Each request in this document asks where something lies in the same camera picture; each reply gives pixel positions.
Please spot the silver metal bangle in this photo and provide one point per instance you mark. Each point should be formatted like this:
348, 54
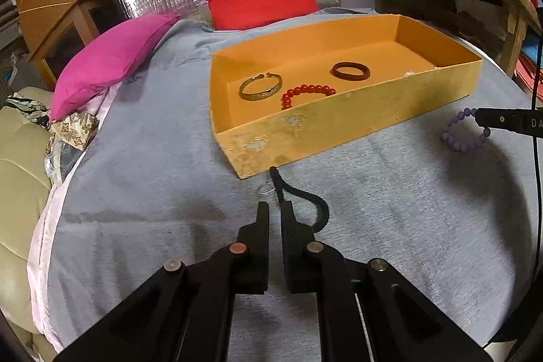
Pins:
258, 96

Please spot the clear plastic bag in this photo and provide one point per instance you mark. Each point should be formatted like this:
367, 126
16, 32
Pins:
57, 162

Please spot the orange cardboard box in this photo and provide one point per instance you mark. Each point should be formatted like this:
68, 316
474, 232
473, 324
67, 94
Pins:
322, 124

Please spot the magenta pillow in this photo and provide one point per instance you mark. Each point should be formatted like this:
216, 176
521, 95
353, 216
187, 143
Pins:
110, 56

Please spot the grey blanket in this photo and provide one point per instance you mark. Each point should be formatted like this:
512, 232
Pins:
148, 175

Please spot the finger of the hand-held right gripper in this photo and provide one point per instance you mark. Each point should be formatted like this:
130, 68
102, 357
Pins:
500, 119

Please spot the beige leather sofa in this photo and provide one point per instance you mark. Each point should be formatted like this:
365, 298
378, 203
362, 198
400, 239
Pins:
21, 184

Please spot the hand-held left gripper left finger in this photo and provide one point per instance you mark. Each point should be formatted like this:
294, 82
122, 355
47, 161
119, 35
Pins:
258, 234

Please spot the dark brown bangle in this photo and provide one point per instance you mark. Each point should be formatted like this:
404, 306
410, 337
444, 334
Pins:
350, 78

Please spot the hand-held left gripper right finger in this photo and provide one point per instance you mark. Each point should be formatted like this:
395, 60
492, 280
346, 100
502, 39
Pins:
292, 234

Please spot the patterned scarf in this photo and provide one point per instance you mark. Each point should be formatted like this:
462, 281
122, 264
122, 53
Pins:
74, 131

